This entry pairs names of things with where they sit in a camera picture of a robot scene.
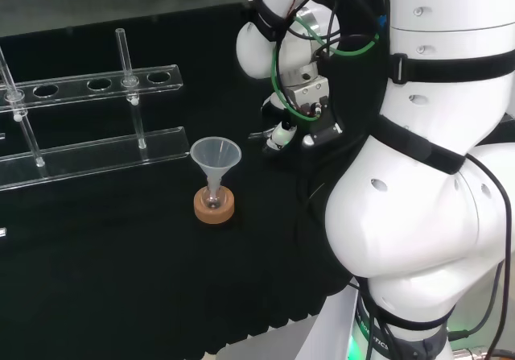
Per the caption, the small round-bottom glass flask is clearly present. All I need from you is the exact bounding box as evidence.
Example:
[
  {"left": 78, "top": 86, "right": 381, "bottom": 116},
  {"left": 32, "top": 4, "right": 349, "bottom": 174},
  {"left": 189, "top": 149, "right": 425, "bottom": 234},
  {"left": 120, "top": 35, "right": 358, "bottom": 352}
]
[{"left": 202, "top": 184, "right": 224, "bottom": 210}]

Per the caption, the clear acrylic funnel stand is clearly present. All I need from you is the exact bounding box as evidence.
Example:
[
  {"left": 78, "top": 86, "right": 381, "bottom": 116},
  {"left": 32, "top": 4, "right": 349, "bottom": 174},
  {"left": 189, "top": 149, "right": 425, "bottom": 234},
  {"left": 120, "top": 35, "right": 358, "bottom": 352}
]
[{"left": 0, "top": 27, "right": 191, "bottom": 192}]

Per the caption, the black bench cloth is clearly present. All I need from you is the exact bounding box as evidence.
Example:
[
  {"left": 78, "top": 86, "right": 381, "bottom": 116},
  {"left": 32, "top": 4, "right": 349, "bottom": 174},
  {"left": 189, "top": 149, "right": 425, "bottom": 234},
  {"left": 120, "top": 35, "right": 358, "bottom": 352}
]
[{"left": 0, "top": 2, "right": 365, "bottom": 357}]

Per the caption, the translucent plastic funnel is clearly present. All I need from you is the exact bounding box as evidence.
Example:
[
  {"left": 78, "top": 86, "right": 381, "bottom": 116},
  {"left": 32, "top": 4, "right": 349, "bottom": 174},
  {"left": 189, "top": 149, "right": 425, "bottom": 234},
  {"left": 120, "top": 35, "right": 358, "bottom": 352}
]
[{"left": 189, "top": 136, "right": 242, "bottom": 195}]

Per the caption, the brown cork ring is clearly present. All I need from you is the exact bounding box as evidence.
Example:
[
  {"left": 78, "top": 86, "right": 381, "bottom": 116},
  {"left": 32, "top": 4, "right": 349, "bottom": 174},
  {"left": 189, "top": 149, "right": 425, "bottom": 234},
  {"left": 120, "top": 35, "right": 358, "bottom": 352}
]
[{"left": 193, "top": 186, "right": 236, "bottom": 225}]

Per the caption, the green cable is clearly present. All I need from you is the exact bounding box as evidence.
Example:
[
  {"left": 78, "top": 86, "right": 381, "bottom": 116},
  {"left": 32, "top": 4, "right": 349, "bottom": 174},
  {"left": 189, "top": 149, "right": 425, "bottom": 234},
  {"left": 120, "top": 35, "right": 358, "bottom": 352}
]
[{"left": 270, "top": 15, "right": 382, "bottom": 124}]

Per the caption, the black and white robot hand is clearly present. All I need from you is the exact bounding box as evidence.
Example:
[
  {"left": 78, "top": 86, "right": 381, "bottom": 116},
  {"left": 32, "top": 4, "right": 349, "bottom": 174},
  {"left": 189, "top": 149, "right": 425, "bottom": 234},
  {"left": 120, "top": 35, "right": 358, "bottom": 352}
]
[{"left": 260, "top": 75, "right": 346, "bottom": 155}]

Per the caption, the black cable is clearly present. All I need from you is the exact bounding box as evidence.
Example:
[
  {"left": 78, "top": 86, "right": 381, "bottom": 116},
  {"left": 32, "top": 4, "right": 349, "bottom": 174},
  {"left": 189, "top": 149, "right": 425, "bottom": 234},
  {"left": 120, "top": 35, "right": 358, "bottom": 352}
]
[{"left": 448, "top": 153, "right": 509, "bottom": 360}]

